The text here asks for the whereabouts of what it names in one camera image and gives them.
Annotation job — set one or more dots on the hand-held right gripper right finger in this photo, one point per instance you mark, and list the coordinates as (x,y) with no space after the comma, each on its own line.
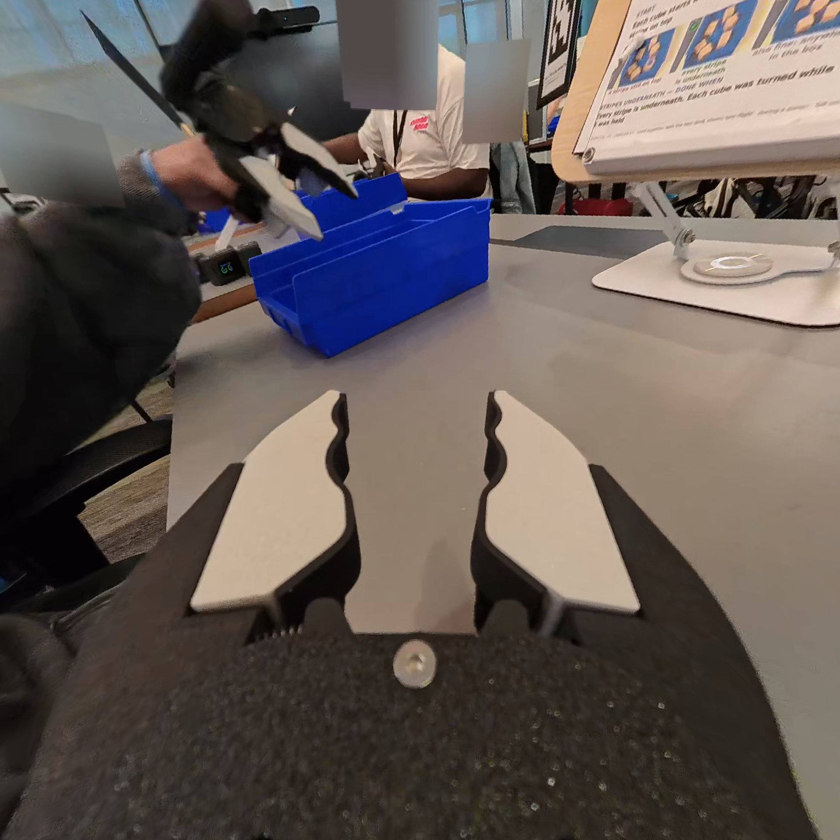
(558,525)

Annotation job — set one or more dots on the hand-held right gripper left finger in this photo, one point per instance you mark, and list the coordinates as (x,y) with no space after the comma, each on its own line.
(275,518)

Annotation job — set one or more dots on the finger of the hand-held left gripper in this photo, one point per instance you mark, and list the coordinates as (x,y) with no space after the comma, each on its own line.
(315,157)
(282,200)

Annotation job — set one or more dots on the blue plastic bin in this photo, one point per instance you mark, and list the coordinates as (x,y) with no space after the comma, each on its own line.
(394,289)
(216,222)

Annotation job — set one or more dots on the person's left forearm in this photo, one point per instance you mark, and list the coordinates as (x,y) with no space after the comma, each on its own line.
(98,295)

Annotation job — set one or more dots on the grey desk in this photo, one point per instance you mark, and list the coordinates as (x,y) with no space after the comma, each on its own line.
(590,367)

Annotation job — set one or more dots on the person's left hand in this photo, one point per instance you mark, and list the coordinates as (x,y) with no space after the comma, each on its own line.
(197,174)

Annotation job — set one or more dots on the small black device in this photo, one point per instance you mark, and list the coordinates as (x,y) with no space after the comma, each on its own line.
(249,257)
(220,269)

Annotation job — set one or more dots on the black monitor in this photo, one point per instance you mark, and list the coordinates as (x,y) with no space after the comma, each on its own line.
(308,79)

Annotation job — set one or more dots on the blue wristband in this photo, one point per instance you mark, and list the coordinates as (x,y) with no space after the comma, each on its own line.
(149,174)

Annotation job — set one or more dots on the black office chair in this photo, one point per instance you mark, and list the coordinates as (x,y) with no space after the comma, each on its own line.
(98,459)

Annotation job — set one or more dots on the wooden board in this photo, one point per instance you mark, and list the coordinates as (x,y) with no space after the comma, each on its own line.
(571,98)

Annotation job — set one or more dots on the black white marker sign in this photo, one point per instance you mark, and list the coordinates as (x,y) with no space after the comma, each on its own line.
(561,39)

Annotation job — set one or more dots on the red bag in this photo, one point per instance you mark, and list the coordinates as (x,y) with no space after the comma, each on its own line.
(594,207)

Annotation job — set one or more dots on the person's body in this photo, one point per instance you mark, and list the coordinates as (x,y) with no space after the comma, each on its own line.
(26,689)

